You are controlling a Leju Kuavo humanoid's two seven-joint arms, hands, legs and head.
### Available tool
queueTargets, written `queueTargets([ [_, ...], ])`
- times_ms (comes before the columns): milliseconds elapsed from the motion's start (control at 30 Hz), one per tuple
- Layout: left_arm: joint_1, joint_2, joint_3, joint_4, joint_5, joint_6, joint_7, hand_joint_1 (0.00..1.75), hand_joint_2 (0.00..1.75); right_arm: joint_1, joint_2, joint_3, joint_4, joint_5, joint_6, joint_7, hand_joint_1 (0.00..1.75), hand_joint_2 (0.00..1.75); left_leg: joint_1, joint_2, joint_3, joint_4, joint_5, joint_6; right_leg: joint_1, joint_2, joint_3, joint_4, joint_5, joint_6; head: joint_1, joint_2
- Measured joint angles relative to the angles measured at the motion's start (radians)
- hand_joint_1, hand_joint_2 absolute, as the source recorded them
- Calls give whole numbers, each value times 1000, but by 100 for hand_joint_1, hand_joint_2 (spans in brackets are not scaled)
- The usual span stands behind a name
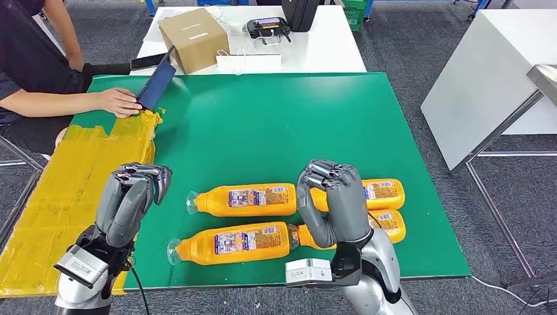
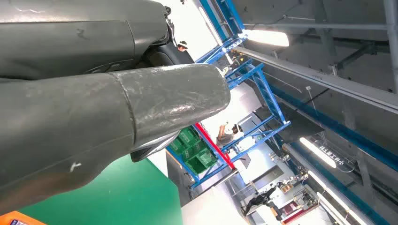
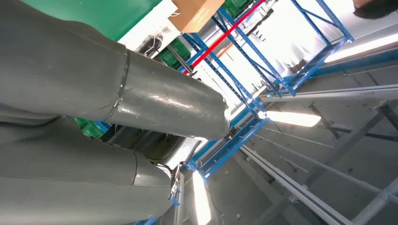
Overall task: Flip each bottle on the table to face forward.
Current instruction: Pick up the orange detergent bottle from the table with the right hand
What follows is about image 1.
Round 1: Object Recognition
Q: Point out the person's right hand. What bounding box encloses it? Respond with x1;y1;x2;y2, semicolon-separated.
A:
93;87;145;119

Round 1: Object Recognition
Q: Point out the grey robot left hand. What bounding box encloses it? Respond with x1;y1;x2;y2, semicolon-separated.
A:
95;163;173;249

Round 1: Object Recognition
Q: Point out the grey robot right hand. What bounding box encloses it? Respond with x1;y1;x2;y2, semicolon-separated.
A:
296;159;374;250

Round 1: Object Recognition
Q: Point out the orange bottle with clear cap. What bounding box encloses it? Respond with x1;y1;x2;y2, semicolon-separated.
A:
167;221;301;266
309;178;406;213
298;209;407;251
186;182;298;217

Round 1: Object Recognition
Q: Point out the dark blue tablet case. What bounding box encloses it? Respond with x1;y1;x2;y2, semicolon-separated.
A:
135;45;177;112

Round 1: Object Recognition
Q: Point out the black smartphone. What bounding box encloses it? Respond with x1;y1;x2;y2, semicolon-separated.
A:
129;52;168;72

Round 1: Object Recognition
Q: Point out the yellow taped sheet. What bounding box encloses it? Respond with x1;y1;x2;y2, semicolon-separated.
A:
0;108;164;299

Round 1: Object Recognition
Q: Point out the brown cardboard box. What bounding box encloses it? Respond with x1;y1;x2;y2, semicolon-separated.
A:
157;7;230;75

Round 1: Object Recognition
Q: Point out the person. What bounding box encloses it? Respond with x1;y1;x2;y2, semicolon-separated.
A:
0;0;145;156

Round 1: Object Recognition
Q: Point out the green table mat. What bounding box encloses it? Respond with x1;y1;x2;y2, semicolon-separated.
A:
69;72;472;291

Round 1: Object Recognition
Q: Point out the white table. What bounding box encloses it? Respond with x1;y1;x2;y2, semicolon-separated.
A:
129;5;368;77

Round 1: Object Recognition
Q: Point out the black handheld controller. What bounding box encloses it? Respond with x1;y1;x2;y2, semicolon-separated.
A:
246;16;292;46

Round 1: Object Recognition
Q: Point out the white tilted desk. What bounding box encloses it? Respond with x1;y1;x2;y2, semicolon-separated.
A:
420;9;557;173

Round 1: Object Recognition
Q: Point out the green plastic crate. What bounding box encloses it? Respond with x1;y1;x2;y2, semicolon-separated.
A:
340;0;368;32

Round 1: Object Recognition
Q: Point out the black bag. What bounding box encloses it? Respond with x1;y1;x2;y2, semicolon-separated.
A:
281;0;321;33

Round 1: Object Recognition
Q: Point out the steel table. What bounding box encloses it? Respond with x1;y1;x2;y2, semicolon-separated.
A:
526;64;557;108

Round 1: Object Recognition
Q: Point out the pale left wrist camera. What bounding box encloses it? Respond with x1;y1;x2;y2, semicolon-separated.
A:
53;244;110;290

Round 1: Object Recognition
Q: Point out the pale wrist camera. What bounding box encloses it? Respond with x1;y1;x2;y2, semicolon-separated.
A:
53;244;110;290
284;259;334;286

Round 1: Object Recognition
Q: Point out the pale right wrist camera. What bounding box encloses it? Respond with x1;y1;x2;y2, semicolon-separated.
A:
284;259;334;286

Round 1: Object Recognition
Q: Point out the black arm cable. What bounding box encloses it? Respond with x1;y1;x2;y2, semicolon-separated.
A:
126;259;151;315

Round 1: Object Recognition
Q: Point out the thin white cable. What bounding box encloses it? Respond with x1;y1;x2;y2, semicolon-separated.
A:
216;47;254;75

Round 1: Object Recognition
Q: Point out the white floor cable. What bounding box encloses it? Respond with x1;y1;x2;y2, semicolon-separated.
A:
472;276;557;308

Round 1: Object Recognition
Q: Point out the grey metal desk frame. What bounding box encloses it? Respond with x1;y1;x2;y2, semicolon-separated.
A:
464;150;557;279

